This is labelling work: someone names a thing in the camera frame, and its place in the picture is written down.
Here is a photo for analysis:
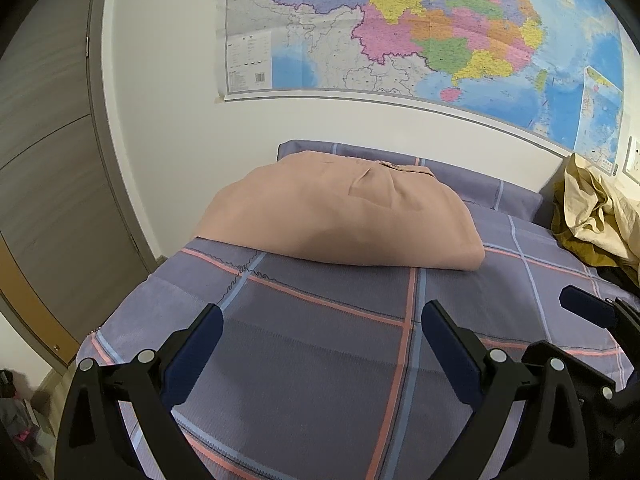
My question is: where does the cream garment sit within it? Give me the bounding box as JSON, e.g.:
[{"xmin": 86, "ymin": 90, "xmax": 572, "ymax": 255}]
[{"xmin": 562, "ymin": 152, "xmax": 640, "ymax": 261}]

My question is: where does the black garment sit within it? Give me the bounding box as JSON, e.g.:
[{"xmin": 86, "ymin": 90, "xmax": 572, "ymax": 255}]
[{"xmin": 595, "ymin": 265, "xmax": 640, "ymax": 306}]

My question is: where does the white wall socket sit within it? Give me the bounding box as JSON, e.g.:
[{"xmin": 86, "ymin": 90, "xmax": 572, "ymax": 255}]
[{"xmin": 624, "ymin": 137, "xmax": 640, "ymax": 183}]

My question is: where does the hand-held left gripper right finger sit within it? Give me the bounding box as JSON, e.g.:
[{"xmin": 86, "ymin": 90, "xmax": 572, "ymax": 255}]
[{"xmin": 421, "ymin": 300, "xmax": 591, "ymax": 480}]

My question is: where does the mustard garment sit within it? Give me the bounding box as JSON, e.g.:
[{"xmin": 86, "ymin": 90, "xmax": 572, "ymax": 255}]
[{"xmin": 552, "ymin": 220, "xmax": 640, "ymax": 273}]

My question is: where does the colourful wall map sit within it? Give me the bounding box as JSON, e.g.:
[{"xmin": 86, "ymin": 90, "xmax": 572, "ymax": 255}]
[{"xmin": 215, "ymin": 0, "xmax": 626, "ymax": 166}]

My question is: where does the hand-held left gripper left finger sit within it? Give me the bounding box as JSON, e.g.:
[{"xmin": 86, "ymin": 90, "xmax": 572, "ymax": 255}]
[{"xmin": 54, "ymin": 303, "xmax": 224, "ymax": 480}]

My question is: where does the pink jacket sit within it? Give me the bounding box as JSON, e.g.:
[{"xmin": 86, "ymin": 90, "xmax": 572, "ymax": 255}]
[{"xmin": 192, "ymin": 150, "xmax": 486, "ymax": 272}]

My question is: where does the grey wooden door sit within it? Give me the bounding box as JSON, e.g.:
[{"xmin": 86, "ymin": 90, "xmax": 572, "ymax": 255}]
[{"xmin": 0, "ymin": 0, "xmax": 166, "ymax": 376}]

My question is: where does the dark bag with pink trim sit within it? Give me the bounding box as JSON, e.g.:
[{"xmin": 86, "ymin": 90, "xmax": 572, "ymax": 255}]
[{"xmin": 0, "ymin": 367, "xmax": 41, "ymax": 461}]

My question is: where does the purple plaid bed sheet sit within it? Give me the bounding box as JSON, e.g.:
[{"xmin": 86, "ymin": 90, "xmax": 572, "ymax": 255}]
[{"xmin": 75, "ymin": 139, "xmax": 633, "ymax": 480}]

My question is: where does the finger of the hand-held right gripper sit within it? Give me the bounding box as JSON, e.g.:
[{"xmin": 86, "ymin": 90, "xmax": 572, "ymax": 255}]
[
  {"xmin": 522, "ymin": 340, "xmax": 626, "ymax": 411},
  {"xmin": 559, "ymin": 285, "xmax": 640, "ymax": 333}
]

